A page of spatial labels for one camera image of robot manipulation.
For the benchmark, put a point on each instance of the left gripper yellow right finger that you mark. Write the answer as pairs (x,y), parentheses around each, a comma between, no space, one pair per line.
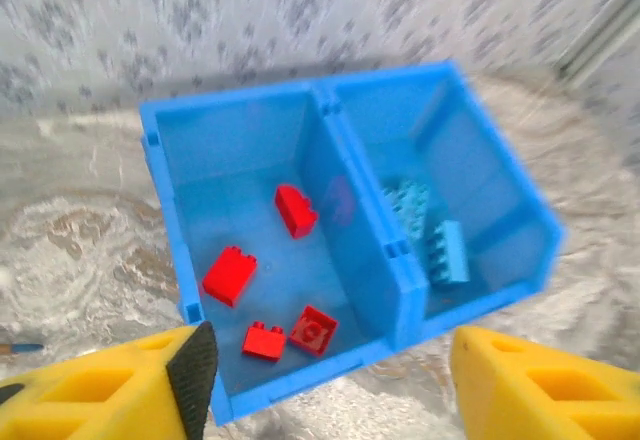
(550,400)

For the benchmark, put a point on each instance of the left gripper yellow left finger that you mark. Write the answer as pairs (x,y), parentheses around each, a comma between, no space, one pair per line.
(90,400)

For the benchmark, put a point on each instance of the blue lego brick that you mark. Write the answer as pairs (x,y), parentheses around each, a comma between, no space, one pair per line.
(450,255)
(407,215)

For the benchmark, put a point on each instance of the red lego brick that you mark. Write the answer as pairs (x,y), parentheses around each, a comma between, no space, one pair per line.
(263,344)
(229,277)
(314,331)
(295,212)

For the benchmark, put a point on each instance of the blue plastic bin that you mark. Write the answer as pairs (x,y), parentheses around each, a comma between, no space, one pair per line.
(225,160)
(475,170)

